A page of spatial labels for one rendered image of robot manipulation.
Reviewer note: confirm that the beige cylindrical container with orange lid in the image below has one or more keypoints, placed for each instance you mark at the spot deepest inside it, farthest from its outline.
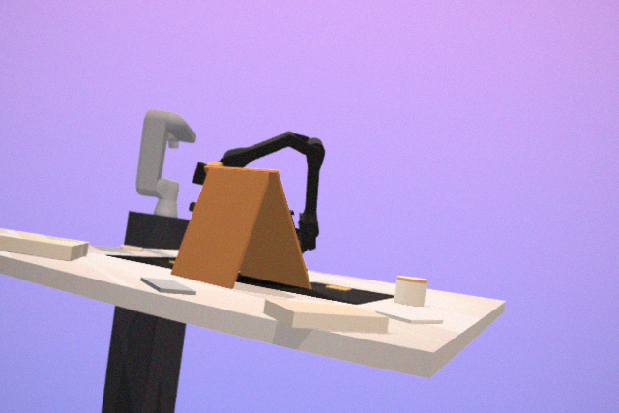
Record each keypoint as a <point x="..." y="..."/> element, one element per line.
<point x="410" y="291"/>

